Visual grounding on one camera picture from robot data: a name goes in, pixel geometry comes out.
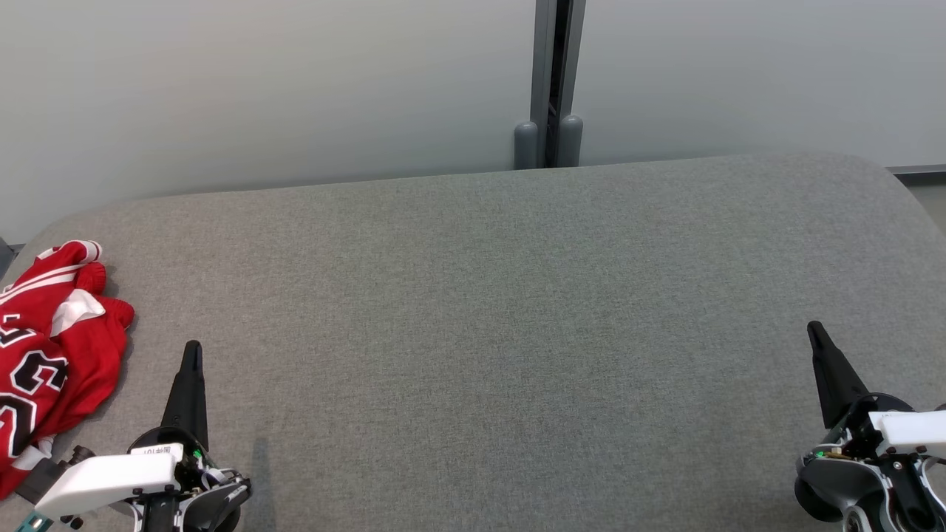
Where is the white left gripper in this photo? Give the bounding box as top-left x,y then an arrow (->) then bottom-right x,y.
33,340 -> 209,519

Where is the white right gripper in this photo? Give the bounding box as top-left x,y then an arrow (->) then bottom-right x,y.
807,321 -> 946,450

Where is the grey partition post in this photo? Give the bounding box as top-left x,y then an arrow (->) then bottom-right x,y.
514,0 -> 587,171

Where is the red Bulls basketball jersey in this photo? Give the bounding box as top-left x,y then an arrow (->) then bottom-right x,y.
0,262 -> 135,499

